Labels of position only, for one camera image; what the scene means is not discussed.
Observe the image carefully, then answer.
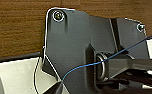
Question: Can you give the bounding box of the thin white cable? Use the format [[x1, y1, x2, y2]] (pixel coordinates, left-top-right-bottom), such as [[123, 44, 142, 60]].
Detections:
[[33, 55, 47, 94]]

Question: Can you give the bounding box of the blue cable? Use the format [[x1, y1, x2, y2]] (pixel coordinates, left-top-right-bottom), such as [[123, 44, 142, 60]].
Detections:
[[60, 31, 152, 84]]

